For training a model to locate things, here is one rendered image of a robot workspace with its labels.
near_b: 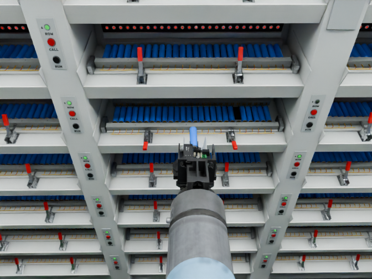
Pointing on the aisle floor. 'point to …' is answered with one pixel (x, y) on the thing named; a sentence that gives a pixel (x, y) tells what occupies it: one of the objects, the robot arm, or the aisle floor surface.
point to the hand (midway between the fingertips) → (194, 147)
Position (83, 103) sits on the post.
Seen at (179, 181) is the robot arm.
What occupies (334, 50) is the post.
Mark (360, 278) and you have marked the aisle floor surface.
